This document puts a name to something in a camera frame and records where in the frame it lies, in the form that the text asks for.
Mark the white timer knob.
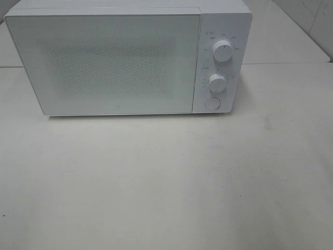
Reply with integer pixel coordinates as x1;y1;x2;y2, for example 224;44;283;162
208;74;227;93

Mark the round white door button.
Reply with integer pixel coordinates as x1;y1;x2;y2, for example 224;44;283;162
204;97;221;110

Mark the upper white power knob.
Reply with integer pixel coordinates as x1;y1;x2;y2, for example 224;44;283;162
212;38;234;63

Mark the white microwave door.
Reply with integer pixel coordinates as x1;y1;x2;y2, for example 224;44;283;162
6;15;200;116

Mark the white microwave oven body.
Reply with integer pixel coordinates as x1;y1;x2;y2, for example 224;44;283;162
4;1;252;115

